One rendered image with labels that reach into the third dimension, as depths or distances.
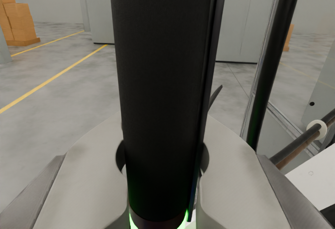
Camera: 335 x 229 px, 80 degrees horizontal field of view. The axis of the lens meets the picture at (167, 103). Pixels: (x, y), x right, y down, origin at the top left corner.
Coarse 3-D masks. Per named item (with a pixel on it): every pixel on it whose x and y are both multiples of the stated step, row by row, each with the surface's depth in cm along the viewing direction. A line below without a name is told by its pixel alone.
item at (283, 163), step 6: (330, 120) 34; (318, 132) 31; (312, 138) 29; (306, 144) 28; (300, 150) 27; (288, 156) 26; (294, 156) 26; (282, 162) 25; (288, 162) 25; (282, 168) 25
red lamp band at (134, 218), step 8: (184, 208) 11; (136, 216) 10; (176, 216) 10; (184, 216) 11; (136, 224) 11; (144, 224) 10; (152, 224) 10; (160, 224) 10; (168, 224) 10; (176, 224) 10
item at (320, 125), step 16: (288, 0) 11; (288, 16) 12; (272, 32) 12; (272, 48) 13; (272, 64) 13; (272, 80) 14; (256, 96) 14; (256, 112) 15; (256, 128) 16; (320, 128) 30; (256, 144) 16; (272, 160) 23
